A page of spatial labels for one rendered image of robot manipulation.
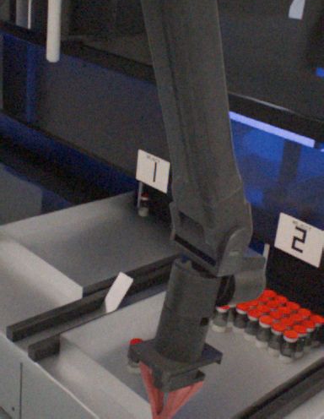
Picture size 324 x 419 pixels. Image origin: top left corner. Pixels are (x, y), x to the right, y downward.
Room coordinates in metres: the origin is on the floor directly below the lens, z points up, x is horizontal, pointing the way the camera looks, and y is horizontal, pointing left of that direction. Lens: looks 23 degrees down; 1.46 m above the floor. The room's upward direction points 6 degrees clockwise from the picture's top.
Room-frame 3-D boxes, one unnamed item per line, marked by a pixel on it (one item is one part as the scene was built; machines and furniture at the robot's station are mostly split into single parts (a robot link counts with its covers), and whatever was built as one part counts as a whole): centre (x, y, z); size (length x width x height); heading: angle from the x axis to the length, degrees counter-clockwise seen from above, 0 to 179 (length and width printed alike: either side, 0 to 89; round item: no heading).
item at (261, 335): (0.87, -0.15, 0.91); 0.18 x 0.02 x 0.05; 47
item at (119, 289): (0.86, 0.09, 0.91); 0.14 x 0.03 x 0.06; 136
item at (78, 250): (1.11, 0.09, 0.90); 0.34 x 0.26 x 0.04; 136
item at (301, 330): (0.89, -0.17, 0.91); 0.18 x 0.02 x 0.05; 47
